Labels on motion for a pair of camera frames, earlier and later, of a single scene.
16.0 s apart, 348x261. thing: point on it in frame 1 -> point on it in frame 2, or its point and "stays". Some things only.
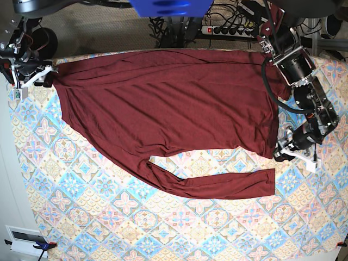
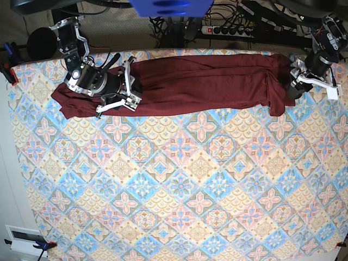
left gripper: [30, 66] -> [92, 80]
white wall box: [24, 239] stays
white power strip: [230, 31] stays
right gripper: [305, 136] -> [317, 67]
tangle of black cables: [174, 32] stays
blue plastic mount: [172, 8] stays
